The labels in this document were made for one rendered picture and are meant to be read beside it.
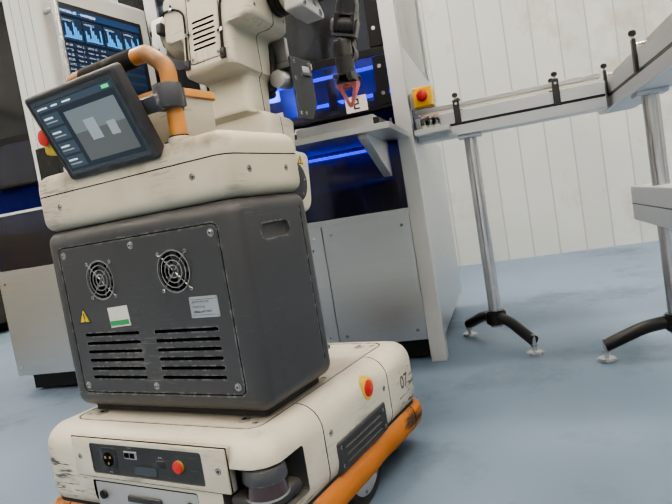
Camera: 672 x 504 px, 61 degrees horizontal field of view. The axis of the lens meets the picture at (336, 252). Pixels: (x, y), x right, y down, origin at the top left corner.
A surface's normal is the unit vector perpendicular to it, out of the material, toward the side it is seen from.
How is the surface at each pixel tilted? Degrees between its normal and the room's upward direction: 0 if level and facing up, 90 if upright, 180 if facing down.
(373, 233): 90
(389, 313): 90
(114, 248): 90
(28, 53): 90
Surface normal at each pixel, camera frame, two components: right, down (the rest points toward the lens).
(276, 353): 0.86, -0.11
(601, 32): -0.24, 0.11
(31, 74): -0.44, 0.14
